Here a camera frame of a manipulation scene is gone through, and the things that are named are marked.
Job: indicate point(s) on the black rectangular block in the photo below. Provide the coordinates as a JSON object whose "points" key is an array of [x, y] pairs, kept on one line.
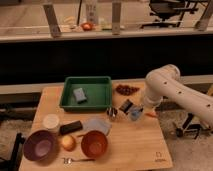
{"points": [[71, 127]]}

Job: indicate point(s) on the red fruit on shelf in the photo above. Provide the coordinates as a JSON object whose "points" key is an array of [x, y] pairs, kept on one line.
{"points": [[87, 26]]}

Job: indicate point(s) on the wooden table board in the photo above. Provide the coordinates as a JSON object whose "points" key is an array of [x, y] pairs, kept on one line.
{"points": [[133, 146]]}

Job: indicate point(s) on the green plastic tray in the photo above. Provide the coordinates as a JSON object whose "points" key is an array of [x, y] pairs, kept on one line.
{"points": [[97, 89]]}

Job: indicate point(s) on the purple bowl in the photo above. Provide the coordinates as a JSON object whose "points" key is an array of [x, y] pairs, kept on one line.
{"points": [[38, 145]]}

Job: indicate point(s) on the metal spoon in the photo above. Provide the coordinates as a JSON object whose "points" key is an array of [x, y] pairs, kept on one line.
{"points": [[71, 160]]}

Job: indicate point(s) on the blue cup with carrot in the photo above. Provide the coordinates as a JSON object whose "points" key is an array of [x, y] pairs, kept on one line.
{"points": [[146, 111]]}

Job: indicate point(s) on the blue grey sponge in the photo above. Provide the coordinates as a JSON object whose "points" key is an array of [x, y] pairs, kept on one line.
{"points": [[79, 95]]}

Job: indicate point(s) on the orange bowl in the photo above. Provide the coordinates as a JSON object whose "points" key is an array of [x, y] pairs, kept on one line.
{"points": [[94, 144]]}

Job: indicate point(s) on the small metal cup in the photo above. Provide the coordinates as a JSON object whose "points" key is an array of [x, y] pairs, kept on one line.
{"points": [[112, 113]]}

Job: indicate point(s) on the black office chair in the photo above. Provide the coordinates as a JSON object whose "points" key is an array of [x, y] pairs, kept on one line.
{"points": [[170, 13]]}

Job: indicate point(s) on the black handled brush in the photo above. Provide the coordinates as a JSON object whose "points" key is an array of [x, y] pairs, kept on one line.
{"points": [[126, 106]]}

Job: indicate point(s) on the dark metallic gripper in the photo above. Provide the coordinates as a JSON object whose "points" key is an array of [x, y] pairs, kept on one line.
{"points": [[138, 108]]}

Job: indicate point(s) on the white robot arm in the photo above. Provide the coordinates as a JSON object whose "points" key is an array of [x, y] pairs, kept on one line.
{"points": [[163, 82]]}

